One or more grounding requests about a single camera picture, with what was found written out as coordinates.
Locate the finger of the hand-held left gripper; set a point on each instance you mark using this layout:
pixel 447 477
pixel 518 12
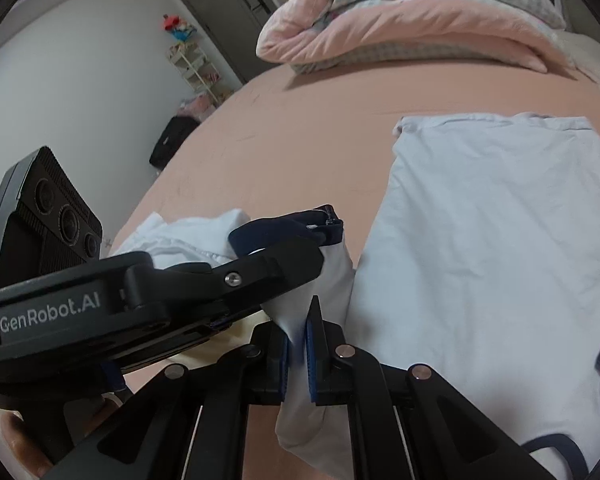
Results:
pixel 180 337
pixel 230 285

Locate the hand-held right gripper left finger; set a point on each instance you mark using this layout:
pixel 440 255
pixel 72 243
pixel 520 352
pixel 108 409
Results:
pixel 279 365

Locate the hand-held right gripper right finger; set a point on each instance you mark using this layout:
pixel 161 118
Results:
pixel 311 360

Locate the white T-shirt navy trim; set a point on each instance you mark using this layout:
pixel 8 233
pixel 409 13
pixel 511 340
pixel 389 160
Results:
pixel 480 260

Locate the person's left hand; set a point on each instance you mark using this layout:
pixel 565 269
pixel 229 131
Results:
pixel 10 440

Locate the white cloth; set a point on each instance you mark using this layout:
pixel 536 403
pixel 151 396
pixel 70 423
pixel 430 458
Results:
pixel 180 240

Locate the black bag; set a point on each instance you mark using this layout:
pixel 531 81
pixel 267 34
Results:
pixel 172 142

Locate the pink bed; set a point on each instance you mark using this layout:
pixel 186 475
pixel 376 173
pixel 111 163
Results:
pixel 280 135

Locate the pink bundle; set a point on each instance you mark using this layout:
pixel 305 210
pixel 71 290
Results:
pixel 196 107

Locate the white shelf rack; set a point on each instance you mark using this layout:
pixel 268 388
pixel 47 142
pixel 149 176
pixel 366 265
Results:
pixel 200 75

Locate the red blue toy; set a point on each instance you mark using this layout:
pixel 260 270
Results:
pixel 180 27

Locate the grey door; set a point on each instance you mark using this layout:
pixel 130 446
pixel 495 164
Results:
pixel 220 15

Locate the pink folded quilt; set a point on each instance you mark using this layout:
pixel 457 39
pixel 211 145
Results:
pixel 380 30

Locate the checked white pillow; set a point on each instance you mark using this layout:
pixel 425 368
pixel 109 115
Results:
pixel 595 65

